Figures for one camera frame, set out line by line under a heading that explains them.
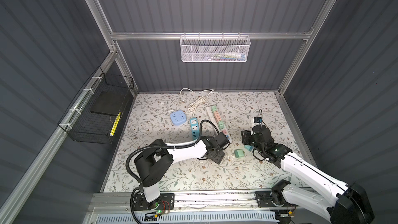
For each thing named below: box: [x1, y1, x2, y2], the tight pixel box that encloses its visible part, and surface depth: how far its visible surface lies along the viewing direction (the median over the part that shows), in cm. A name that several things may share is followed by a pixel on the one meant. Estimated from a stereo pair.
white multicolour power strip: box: [205, 105, 233, 143], surface depth 103 cm
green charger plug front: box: [234, 148, 245, 158], surface depth 90 cm
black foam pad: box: [90, 90, 129, 117], surface depth 76 cm
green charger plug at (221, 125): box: [218, 120, 225, 130], surface depth 96 cm
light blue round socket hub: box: [169, 110, 187, 125], surface depth 104 cm
